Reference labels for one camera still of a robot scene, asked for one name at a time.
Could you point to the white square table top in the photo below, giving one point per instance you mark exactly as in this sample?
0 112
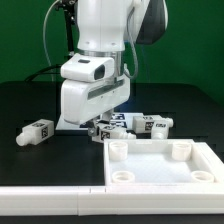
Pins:
143 162

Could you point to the white front obstacle wall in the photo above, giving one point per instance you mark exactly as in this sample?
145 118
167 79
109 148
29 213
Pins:
81 201

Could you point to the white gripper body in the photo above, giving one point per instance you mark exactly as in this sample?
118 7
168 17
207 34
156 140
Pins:
81 102

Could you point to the white marker base plate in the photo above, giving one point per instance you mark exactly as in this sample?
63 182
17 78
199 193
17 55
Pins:
119 119

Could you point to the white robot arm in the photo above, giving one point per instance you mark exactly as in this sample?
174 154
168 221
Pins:
105 26

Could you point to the black camera stand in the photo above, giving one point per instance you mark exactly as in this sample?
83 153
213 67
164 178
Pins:
69 8

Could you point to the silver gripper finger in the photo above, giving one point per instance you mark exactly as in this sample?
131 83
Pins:
106 117
93 129

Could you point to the white obstacle wall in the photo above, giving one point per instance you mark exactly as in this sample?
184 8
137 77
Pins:
81 201
212 162

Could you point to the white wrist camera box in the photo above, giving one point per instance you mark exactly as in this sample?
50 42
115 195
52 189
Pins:
88 68

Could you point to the white right obstacle wall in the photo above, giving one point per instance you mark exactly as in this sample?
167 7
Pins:
212 162

